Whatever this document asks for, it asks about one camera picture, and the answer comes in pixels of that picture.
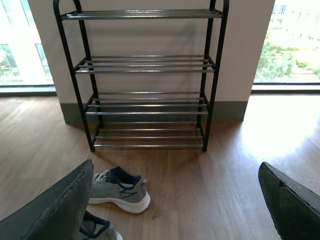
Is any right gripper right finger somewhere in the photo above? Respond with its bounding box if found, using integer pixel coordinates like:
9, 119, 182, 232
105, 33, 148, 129
258, 162, 320, 240

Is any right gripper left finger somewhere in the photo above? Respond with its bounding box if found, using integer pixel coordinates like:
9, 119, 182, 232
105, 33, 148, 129
0, 159, 94, 240

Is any grey sneaker navy collar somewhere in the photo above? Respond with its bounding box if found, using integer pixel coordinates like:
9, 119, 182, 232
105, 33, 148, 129
75, 210, 123, 240

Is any grey sneaker white sole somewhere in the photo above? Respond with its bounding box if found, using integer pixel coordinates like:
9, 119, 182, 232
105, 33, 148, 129
88, 166, 151, 214

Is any black metal shoe rack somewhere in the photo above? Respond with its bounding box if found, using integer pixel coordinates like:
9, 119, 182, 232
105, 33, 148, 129
53, 0, 230, 151

